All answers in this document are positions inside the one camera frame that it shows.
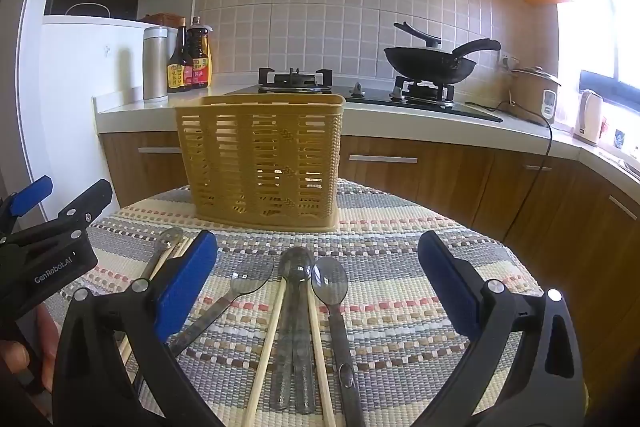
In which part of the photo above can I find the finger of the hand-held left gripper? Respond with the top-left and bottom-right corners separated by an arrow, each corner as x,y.
29,178 -> 114,249
0,175 -> 54,234

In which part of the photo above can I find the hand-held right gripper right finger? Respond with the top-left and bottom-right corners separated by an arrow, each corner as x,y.
416,230 -> 586,427

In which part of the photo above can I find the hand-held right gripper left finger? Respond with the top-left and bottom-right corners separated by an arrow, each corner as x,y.
51,229 -> 223,427

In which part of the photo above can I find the wooden chopstick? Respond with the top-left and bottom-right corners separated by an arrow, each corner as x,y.
120,237 -> 196,370
118,235 -> 191,370
241,278 -> 288,427
306,289 -> 338,427

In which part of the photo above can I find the clear grey plastic spoon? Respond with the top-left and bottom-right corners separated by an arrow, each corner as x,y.
310,256 -> 367,427
269,247 -> 315,411
137,227 -> 185,282
278,247 -> 318,415
169,254 -> 276,357

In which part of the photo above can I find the yellow plastic utensil basket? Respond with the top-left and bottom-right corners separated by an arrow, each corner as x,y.
175,94 -> 346,232

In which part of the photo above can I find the person's left hand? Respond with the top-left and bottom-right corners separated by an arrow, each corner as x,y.
0,307 -> 62,394

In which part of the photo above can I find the striped woven table mat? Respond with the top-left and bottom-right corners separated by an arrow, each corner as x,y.
42,178 -> 546,427

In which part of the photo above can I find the white refrigerator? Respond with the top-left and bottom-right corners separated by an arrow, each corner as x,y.
19,15 -> 151,218

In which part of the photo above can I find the steel canister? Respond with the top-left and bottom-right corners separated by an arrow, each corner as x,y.
142,26 -> 170,102

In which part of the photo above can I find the white kitchen countertop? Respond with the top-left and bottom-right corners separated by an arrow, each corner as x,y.
92,74 -> 640,180

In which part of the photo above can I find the slim dark sauce bottle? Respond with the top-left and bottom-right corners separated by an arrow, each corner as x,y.
166,19 -> 195,94

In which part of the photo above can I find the large dark sauce bottle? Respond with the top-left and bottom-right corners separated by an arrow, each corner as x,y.
185,16 -> 213,90

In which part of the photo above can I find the brown wicker basket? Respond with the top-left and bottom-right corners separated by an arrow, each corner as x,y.
139,13 -> 182,28

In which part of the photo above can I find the black gas stove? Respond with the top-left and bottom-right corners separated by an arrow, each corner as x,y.
223,67 -> 503,124

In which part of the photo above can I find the beige rice cooker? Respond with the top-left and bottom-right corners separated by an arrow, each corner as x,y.
510,66 -> 562,124

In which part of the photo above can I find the white electric kettle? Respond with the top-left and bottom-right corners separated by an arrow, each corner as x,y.
573,89 -> 604,146

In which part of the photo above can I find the black wok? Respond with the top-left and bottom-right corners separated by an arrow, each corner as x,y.
383,38 -> 502,86

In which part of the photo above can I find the black spatula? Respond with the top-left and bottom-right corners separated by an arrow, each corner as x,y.
393,21 -> 442,50

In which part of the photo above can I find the kitchen window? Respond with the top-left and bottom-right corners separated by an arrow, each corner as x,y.
565,0 -> 640,108

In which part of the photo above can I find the black power cable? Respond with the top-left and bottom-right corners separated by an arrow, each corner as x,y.
465,99 -> 553,233

